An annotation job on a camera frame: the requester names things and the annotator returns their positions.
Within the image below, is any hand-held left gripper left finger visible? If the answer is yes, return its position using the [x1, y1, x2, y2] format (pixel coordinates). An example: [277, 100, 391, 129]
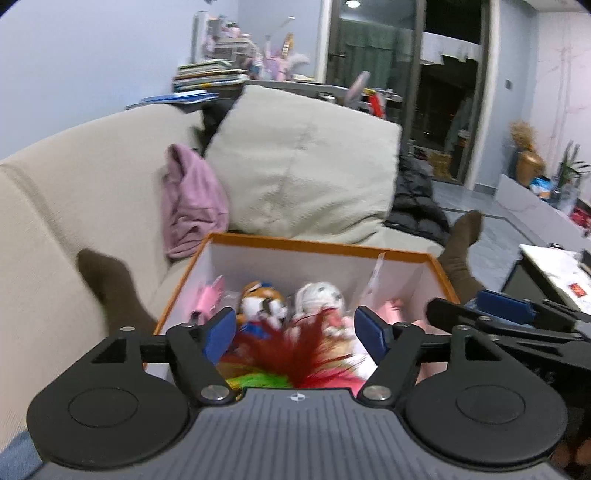
[90, 307, 238, 406]

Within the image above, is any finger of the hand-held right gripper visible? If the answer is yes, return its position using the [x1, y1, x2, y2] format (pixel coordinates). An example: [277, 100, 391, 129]
[425, 298, 583, 352]
[475, 289, 591, 324]

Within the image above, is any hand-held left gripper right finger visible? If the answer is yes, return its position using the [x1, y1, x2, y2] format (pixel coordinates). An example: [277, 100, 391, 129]
[353, 305, 504, 406]

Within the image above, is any pink plush toy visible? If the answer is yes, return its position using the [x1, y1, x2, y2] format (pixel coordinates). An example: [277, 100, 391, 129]
[353, 298, 451, 393]

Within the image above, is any orange fox plush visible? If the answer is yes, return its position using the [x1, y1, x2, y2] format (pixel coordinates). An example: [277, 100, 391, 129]
[238, 281, 288, 337]

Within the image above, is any white cat plush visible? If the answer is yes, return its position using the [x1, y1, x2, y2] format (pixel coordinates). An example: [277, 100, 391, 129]
[293, 281, 356, 342]

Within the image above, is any colourful feather toy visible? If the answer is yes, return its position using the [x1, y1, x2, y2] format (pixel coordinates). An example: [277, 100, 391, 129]
[224, 311, 368, 395]

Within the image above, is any orange cardboard box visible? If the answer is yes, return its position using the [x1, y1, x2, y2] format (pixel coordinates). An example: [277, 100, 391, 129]
[143, 232, 462, 384]

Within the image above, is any pink comb toy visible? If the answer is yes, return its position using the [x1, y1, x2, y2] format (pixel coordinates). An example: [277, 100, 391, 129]
[190, 274, 227, 325]

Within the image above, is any white coffee table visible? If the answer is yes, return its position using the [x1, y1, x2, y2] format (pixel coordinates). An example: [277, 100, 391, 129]
[501, 244, 591, 315]

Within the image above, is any person's right leg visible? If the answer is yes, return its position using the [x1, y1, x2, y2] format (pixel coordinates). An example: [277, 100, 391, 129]
[438, 210, 484, 310]

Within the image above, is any person's leg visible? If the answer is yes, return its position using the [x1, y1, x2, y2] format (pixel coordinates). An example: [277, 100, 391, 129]
[438, 210, 484, 310]
[0, 249, 158, 480]

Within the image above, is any white low cabinet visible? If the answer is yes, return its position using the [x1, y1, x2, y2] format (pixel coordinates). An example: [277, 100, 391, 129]
[494, 173, 591, 250]

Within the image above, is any person's left leg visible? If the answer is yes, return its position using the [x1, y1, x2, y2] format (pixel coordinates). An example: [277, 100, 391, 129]
[0, 249, 158, 480]

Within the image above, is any black jacket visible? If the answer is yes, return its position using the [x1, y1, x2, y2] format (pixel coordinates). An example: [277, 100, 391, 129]
[383, 154, 451, 245]

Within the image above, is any pink cloth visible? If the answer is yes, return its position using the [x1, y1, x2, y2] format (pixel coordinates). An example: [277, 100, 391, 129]
[161, 143, 230, 259]

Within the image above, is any golden vase with dried plants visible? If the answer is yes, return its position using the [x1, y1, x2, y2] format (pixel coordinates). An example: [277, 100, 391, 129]
[508, 120, 546, 186]

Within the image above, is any brown basket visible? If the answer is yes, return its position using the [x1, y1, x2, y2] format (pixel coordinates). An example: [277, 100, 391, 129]
[429, 152, 454, 179]

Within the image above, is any green potted plant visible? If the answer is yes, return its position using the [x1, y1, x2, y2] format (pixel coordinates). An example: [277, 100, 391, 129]
[556, 142, 591, 191]

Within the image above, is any beige sofa cushion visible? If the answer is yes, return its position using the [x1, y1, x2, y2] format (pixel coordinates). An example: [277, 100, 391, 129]
[203, 84, 403, 241]

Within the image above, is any beige sofa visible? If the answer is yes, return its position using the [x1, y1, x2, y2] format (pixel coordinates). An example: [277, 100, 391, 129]
[0, 104, 446, 444]

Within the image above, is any glass balcony door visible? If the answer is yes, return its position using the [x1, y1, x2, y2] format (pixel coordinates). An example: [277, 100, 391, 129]
[318, 0, 491, 186]

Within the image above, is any blue folder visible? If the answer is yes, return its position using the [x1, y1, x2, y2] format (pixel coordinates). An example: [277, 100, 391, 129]
[127, 91, 220, 110]

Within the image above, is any stack of books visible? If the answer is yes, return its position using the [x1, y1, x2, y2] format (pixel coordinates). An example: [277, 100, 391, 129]
[173, 60, 250, 93]

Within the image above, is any pile of pink toys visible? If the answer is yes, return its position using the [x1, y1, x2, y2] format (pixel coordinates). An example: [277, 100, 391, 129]
[252, 32, 311, 82]

